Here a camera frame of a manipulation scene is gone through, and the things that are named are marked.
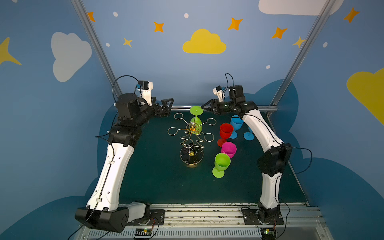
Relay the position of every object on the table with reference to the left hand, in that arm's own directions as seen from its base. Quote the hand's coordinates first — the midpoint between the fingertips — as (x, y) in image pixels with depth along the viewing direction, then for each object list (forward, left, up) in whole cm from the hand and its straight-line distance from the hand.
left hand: (162, 97), depth 65 cm
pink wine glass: (-6, -35, -33) cm, 48 cm away
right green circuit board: (-45, -53, -49) cm, 85 cm away
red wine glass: (+7, -35, -31) cm, 47 cm away
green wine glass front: (-13, -31, -35) cm, 49 cm away
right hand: (+9, -20, -13) cm, 26 cm away
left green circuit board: (-45, +10, -49) cm, 67 cm away
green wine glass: (+8, -16, -16) cm, 24 cm away
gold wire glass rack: (-2, -13, -42) cm, 44 cm away
